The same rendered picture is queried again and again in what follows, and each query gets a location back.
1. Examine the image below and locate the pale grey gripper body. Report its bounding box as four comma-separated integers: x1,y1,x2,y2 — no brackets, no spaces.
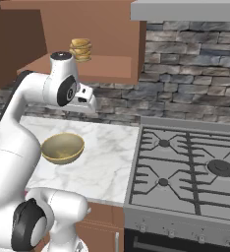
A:
65,94,98,115

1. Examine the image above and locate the tan wooden bowl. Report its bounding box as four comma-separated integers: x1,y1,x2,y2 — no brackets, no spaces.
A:
40,132,86,165

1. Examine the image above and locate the tan ridged tangerine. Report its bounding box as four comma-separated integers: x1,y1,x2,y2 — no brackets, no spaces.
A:
69,37,93,64

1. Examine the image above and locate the brown base cabinet door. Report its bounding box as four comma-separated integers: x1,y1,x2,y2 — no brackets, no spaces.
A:
75,201,126,252

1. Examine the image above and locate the grey gas stove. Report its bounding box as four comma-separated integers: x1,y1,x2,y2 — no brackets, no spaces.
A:
123,115,230,252

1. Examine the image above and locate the grey range hood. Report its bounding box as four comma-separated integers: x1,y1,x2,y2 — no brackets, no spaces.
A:
130,0,230,23

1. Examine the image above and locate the black oven door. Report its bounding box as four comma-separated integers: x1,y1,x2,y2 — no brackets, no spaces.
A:
124,227,230,252

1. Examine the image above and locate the brown open wall cabinet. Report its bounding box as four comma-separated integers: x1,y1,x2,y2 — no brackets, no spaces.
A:
0,0,147,86

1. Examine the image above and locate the silver cabinet door handle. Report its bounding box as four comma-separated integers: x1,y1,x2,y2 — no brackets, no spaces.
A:
115,231,121,252

